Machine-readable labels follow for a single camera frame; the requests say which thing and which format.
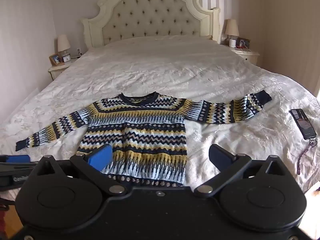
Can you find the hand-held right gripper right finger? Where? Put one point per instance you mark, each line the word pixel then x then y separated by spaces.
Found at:
pixel 220 156

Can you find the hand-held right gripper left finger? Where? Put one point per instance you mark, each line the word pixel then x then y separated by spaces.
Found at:
pixel 100 158

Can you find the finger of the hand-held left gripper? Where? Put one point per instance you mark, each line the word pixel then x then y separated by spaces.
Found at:
pixel 15 159

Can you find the navy yellow patterned knit sweater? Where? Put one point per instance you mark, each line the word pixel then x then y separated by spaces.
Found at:
pixel 150 135

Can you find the black smartphone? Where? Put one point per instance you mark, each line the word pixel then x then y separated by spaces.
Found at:
pixel 303 123

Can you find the cream nightstand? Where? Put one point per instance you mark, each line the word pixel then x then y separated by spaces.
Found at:
pixel 250 54
pixel 58 70

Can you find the small white alarm clock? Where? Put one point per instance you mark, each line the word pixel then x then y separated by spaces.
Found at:
pixel 66 58

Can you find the white embroidered bedspread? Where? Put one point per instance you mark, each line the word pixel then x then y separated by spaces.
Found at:
pixel 160 67

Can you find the white cylinder speaker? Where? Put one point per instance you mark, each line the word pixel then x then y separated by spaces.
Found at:
pixel 232 43

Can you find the cream table lamp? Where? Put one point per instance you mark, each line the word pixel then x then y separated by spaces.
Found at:
pixel 231 27
pixel 63 43

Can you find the cream tufted headboard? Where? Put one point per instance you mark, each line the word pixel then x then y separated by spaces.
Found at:
pixel 155 15

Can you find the wooden photo frame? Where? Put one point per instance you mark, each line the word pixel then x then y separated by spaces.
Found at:
pixel 55 59

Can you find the dark photo frame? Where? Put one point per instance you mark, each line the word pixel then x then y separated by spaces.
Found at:
pixel 243 42

